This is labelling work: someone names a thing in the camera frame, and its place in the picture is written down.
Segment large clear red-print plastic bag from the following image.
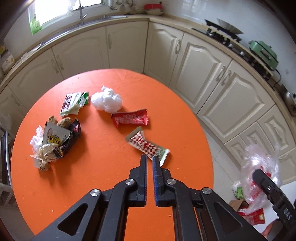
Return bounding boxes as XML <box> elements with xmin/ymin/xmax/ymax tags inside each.
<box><xmin>240</xmin><ymin>144</ymin><xmax>281</xmax><ymax>214</ymax></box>

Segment white cartoon snack packet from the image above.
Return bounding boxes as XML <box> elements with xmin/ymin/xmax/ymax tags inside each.
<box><xmin>42</xmin><ymin>121</ymin><xmax>70</xmax><ymax>146</ymax></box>

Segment green appliance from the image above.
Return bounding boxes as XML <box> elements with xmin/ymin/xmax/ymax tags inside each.
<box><xmin>249</xmin><ymin>40</ymin><xmax>278</xmax><ymax>71</ymax></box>

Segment green white snack wrapper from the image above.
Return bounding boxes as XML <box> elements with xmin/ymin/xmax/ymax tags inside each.
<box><xmin>59</xmin><ymin>92</ymin><xmax>89</xmax><ymax>117</ymax></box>

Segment green dish soap bottle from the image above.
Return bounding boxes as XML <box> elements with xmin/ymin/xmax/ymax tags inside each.
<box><xmin>30</xmin><ymin>15</ymin><xmax>42</xmax><ymax>35</ymax></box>

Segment hanging utensil rack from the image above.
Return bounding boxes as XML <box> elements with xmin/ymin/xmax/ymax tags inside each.
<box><xmin>110</xmin><ymin>0</ymin><xmax>138</xmax><ymax>11</ymax></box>

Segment crumpled beige paper wrapper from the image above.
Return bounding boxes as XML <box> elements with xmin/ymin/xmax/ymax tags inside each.
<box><xmin>31</xmin><ymin>143</ymin><xmax>58</xmax><ymax>172</ymax></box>

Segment black snack wrapper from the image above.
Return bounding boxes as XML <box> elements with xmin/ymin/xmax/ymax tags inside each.
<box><xmin>53</xmin><ymin>119</ymin><xmax>81</xmax><ymax>159</ymax></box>

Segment white plastic bag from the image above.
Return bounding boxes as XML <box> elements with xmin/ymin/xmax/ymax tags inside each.
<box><xmin>90</xmin><ymin>85</ymin><xmax>122</xmax><ymax>113</ymax></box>

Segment cream base cabinets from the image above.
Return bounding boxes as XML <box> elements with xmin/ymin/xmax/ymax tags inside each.
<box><xmin>1</xmin><ymin>16</ymin><xmax>295</xmax><ymax>184</ymax></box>

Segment red ketchup sachet wrapper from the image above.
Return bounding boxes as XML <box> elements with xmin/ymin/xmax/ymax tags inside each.
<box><xmin>111</xmin><ymin>109</ymin><xmax>149</xmax><ymax>128</ymax></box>

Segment brown food lump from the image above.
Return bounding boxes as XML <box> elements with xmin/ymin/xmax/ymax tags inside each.
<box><xmin>57</xmin><ymin>117</ymin><xmax>73</xmax><ymax>128</ymax></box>

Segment large glass jar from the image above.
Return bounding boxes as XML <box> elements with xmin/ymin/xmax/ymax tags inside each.
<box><xmin>1</xmin><ymin>45</ymin><xmax>15</xmax><ymax>74</ymax></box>

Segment red snack package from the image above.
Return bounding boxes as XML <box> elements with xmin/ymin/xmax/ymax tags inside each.
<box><xmin>237</xmin><ymin>208</ymin><xmax>265</xmax><ymax>225</ymax></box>

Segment white green rice bag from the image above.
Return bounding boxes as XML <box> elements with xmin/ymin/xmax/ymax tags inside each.
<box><xmin>232</xmin><ymin>180</ymin><xmax>244</xmax><ymax>200</ymax></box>

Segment person hand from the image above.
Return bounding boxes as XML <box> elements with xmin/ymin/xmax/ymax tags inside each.
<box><xmin>261</xmin><ymin>219</ymin><xmax>282</xmax><ymax>240</ymax></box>

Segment gas stove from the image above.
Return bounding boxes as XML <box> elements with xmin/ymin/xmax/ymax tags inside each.
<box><xmin>192</xmin><ymin>20</ymin><xmax>273</xmax><ymax>81</ymax></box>

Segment kitchen faucet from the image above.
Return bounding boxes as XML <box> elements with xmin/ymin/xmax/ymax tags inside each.
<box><xmin>78</xmin><ymin>0</ymin><xmax>87</xmax><ymax>26</ymax></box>

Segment cardboard box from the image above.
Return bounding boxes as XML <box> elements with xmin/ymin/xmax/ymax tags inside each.
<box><xmin>229</xmin><ymin>199</ymin><xmax>249</xmax><ymax>211</ymax></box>

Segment red bowl on counter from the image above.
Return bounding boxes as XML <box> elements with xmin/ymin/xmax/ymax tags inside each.
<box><xmin>144</xmin><ymin>4</ymin><xmax>164</xmax><ymax>16</ymax></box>

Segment white red checkered wrapper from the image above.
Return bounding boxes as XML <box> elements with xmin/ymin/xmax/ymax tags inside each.
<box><xmin>125</xmin><ymin>126</ymin><xmax>170</xmax><ymax>167</ymax></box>

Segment brown food piece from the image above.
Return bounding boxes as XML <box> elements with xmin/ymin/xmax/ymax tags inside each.
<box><xmin>48</xmin><ymin>115</ymin><xmax>58</xmax><ymax>125</ymax></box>

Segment steel trash bin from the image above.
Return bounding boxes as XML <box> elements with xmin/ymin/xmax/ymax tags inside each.
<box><xmin>1</xmin><ymin>126</ymin><xmax>14</xmax><ymax>187</ymax></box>

